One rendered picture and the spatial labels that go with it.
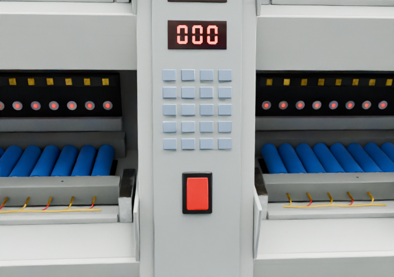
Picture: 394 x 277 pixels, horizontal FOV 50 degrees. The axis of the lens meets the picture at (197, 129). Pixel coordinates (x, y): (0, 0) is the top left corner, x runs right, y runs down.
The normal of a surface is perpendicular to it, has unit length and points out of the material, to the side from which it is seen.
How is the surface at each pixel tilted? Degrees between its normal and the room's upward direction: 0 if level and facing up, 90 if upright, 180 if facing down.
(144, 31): 90
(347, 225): 21
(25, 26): 111
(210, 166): 90
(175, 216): 90
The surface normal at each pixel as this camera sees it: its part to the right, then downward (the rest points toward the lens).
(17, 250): 0.03, -0.90
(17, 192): 0.06, 0.44
